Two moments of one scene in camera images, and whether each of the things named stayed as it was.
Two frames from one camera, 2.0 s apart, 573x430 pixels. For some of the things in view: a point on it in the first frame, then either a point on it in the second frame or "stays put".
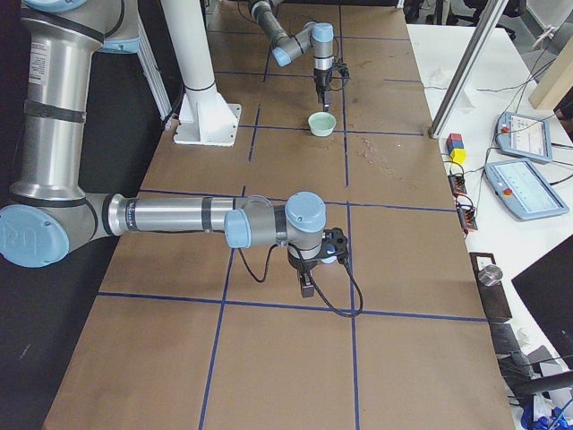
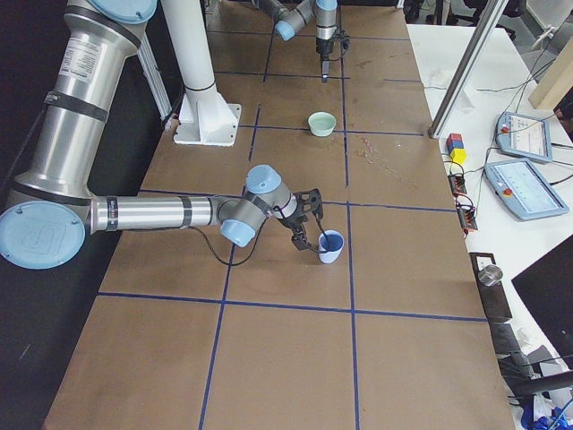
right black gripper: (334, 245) → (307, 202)
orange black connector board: (457, 182) stays put
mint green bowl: (321, 124) stays put
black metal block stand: (491, 286) stays put
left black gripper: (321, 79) → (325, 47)
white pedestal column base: (206, 116) stays put
